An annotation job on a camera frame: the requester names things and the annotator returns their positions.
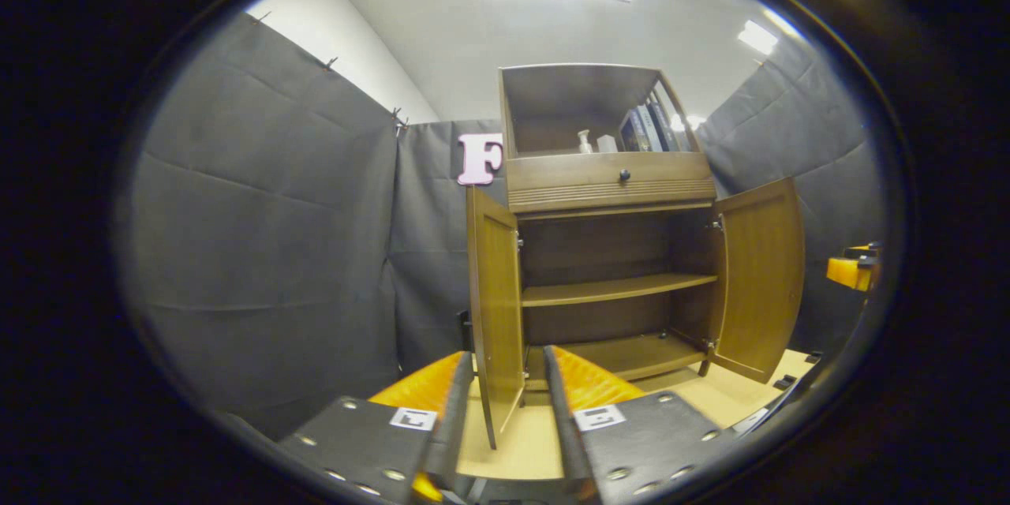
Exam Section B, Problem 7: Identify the wooden cabinet door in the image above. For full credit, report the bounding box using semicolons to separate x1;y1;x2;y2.
466;185;527;451
698;178;806;385

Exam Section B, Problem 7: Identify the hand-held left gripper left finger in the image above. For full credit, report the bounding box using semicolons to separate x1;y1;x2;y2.
276;351;474;505

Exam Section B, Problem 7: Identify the black backdrop cloth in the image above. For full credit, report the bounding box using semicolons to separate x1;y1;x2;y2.
126;12;885;439

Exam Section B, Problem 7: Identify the wooden double-door shoe cabinet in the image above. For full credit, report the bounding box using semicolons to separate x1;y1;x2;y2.
466;63;806;451

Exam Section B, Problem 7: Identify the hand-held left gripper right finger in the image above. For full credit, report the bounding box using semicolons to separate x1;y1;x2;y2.
543;345;746;505

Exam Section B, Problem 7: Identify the thin grey book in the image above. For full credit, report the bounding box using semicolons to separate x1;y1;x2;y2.
621;109;652;152

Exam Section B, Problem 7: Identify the small ceiling light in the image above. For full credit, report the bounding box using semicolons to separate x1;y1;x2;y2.
738;20;780;56

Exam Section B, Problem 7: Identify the light blue book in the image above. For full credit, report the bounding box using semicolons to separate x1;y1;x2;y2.
638;104;668;152

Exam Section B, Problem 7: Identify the wooden cabinet drawer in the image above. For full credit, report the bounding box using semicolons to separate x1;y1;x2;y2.
505;151;717;214

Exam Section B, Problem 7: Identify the wooden inner cabinet shelf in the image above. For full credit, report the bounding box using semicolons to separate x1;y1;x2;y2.
521;273;719;308

